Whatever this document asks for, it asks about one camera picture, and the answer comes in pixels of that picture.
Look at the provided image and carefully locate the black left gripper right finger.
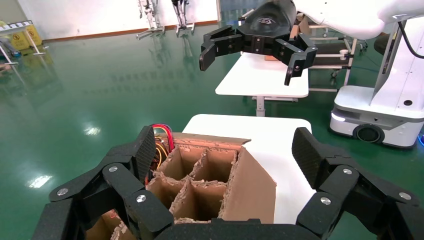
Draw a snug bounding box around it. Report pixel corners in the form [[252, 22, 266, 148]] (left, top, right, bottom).
[[291, 126, 424, 240]]

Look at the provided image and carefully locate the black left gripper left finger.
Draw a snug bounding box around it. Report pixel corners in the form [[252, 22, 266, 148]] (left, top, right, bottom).
[[31, 125, 175, 240]]

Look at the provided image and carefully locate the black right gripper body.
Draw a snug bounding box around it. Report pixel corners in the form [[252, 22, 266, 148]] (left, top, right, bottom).
[[236, 0, 298, 56]]

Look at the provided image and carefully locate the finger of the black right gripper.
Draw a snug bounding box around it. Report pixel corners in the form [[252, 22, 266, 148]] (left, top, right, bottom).
[[198, 24, 246, 72], [273, 32, 319, 87]]

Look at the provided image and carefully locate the small brown cardboard box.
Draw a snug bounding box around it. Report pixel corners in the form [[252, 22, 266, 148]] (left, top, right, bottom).
[[264, 14, 311, 63]]

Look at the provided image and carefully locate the white table with grey leg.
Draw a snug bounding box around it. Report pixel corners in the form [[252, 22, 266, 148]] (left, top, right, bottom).
[[215, 52, 310, 117]]

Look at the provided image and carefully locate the power supply in box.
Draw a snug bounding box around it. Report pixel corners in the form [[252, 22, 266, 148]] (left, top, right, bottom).
[[145, 123, 175, 186]]

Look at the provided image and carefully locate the white robot chassis with wheel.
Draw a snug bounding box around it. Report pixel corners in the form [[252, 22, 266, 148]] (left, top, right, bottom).
[[329, 85, 424, 150]]

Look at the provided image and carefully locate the cardboard box with dividers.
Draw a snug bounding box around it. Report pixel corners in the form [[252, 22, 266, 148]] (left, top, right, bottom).
[[84, 131, 277, 240]]

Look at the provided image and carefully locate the white robot torso column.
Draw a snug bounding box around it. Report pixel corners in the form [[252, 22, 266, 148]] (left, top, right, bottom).
[[370, 16, 424, 115]]

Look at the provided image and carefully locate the yellow caution sign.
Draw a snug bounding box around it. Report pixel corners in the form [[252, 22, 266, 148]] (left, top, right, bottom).
[[8, 25, 44, 51]]

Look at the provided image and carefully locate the white folding stand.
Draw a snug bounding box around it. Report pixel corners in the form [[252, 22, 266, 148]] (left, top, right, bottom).
[[0, 20, 47, 65]]

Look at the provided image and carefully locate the white pipe frame workbench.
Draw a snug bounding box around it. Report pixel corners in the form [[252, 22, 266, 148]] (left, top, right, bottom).
[[306, 23, 369, 94]]

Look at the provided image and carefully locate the black torso cable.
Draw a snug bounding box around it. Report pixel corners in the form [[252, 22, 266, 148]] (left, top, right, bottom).
[[395, 20, 424, 61]]

